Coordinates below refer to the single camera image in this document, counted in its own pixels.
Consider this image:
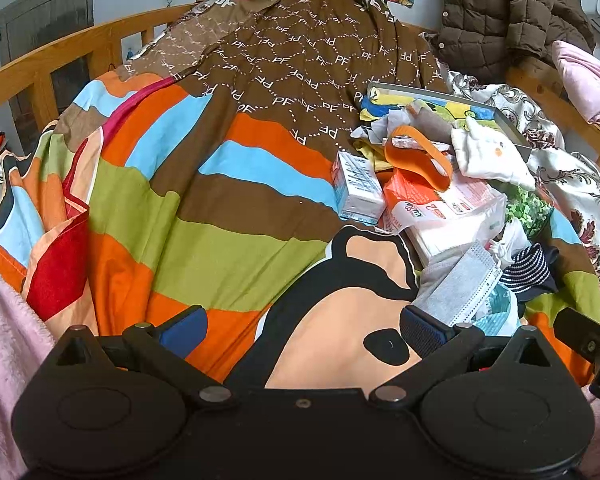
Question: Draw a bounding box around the grey face mask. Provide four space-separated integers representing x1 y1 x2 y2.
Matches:
413 242 502 326

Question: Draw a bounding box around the navy striped sock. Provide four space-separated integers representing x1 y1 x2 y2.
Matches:
500 243 559 301

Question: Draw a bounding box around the white milk carton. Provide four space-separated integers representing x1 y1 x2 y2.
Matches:
332 152 386 226

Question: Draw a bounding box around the orange silicone glove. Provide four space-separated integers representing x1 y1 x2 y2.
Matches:
384 125 453 192

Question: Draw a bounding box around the orange white tissue pack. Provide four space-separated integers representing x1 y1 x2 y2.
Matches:
380 170 507 266

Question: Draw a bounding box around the white floral bedsheet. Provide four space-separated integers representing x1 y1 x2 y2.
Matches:
442 65 600 282

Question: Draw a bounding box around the green patterned cloth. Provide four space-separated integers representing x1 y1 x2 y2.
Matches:
500 183 554 238

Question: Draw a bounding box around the pink fleece blanket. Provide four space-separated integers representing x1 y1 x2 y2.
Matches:
0 274 55 479

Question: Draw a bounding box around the colourful striped duvet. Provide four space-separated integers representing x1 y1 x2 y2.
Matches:
0 70 600 391

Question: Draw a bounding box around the yellow cloth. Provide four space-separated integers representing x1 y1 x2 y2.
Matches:
351 138 393 174

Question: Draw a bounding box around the grey beige cloth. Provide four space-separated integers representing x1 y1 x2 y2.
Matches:
350 100 453 145

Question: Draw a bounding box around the pink folded blanket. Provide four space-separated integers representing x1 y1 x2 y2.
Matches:
550 40 600 126

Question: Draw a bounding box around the brown PF patterned blanket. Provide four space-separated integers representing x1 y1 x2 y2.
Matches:
117 0 446 158

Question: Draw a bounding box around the brown quilted jacket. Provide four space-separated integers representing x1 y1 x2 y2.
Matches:
431 0 596 84

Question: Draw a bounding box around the wooden bed frame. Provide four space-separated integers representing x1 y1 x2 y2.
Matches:
0 3 600 166

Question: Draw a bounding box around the grey wall hatch door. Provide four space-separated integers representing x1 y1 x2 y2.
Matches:
0 0 95 154

